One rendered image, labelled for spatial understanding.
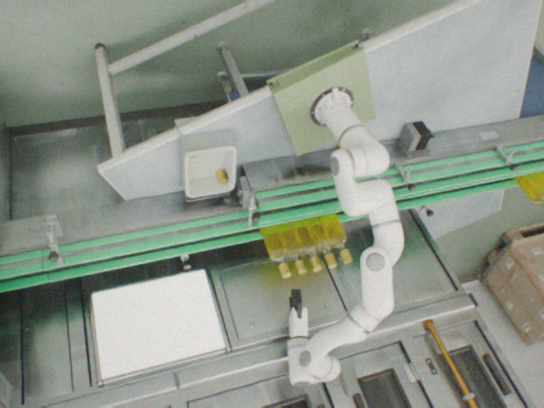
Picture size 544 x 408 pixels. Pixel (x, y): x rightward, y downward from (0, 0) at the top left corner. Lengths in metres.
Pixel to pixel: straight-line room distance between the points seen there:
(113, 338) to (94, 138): 0.99
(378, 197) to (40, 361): 1.20
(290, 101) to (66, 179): 1.07
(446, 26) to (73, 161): 1.57
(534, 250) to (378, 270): 4.26
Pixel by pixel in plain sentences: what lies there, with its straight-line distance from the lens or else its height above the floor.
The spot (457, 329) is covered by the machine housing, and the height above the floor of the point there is 1.45.
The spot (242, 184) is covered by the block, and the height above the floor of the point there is 0.85.
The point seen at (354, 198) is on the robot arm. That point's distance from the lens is 1.44.
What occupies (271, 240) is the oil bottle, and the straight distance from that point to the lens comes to 1.80.
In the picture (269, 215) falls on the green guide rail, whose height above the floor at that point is 0.94.
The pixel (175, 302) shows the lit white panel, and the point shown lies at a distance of 1.83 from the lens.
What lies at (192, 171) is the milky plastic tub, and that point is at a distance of 1.79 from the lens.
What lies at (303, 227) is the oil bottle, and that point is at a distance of 1.85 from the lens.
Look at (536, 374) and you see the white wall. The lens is 5.83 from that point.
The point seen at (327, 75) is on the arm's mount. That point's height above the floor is 0.81.
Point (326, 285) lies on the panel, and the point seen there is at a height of 1.17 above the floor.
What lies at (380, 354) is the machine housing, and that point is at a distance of 1.89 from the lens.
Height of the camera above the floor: 1.96
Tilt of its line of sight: 35 degrees down
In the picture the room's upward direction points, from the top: 158 degrees clockwise
